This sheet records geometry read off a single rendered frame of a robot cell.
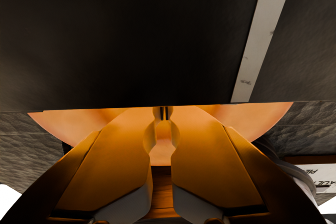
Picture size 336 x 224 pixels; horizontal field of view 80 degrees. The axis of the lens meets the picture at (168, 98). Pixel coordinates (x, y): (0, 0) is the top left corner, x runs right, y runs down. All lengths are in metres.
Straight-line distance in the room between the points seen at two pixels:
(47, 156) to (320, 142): 0.55
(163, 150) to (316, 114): 0.20
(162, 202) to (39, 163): 0.36
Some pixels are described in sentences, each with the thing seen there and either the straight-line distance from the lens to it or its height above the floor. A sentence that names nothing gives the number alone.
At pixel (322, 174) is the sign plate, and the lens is 0.60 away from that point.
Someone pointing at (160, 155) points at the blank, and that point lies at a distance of 0.16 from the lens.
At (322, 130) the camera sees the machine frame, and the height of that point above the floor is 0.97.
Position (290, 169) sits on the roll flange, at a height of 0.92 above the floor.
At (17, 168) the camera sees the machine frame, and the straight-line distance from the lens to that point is 0.60.
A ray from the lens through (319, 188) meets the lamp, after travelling 0.67.
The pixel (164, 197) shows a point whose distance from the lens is 0.25.
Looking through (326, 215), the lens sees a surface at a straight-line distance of 8.39.
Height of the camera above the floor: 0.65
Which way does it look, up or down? 47 degrees up
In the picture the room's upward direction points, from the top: 176 degrees clockwise
